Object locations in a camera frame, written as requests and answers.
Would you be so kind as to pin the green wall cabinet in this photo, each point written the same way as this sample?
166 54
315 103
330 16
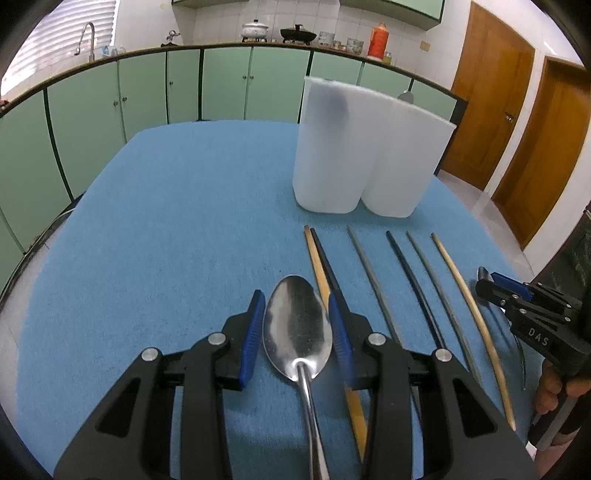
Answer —
415 11

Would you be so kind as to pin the blue tablecloth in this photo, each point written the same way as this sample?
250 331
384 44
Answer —
184 230

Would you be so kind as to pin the wooden door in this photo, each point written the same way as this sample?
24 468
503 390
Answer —
489 92
549 152

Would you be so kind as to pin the light wooden chopstick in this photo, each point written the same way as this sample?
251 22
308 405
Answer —
318 272
466 295

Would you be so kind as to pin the black chopstick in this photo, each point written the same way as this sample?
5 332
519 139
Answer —
325 263
411 277

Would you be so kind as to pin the person's right hand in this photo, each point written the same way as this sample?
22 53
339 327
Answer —
549 394

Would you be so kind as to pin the white plastic utensil holder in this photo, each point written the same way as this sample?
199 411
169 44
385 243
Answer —
332 161

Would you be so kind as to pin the window blinds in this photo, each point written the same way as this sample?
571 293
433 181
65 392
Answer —
60 41

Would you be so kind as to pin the black wok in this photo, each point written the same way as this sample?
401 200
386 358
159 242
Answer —
298 34

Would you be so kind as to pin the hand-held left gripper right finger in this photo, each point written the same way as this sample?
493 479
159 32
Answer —
340 346

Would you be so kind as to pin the large metal spoon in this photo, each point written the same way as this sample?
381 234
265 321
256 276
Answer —
298 327

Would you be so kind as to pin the green base cabinets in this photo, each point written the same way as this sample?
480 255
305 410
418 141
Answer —
138 92

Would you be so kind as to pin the grey chopstick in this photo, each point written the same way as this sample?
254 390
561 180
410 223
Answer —
443 300
369 277

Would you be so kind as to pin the white lidded pot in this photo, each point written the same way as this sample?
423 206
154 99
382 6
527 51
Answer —
255 30

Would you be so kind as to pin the dark glass cabinet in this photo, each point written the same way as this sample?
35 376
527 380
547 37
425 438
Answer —
572 249

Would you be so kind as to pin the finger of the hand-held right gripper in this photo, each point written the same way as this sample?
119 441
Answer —
494 297
510 284

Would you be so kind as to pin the thin metal utensil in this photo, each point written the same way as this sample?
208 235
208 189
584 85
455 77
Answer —
521 369

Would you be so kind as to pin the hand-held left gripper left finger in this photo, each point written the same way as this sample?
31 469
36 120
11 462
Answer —
247 346

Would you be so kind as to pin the orange thermos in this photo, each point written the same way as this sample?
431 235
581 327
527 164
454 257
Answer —
377 41

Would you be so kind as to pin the chrome faucet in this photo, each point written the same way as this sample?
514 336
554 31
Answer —
87 37

